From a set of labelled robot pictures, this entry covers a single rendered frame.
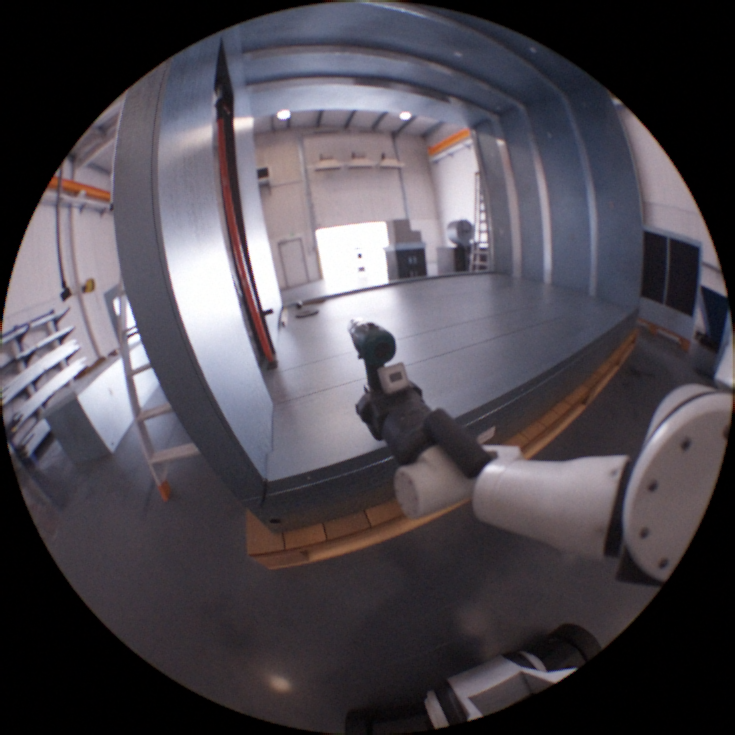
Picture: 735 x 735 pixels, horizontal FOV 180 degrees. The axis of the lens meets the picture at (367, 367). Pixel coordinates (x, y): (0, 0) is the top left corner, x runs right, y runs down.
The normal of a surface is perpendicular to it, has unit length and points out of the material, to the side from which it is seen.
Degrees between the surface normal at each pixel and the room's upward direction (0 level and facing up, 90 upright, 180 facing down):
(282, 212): 90
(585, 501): 52
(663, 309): 90
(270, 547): 0
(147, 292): 90
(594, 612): 0
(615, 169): 90
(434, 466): 13
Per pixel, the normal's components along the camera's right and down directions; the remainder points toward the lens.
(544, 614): -0.15, -0.88
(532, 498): -0.89, -0.43
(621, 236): -0.94, 0.27
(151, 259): 0.32, 0.40
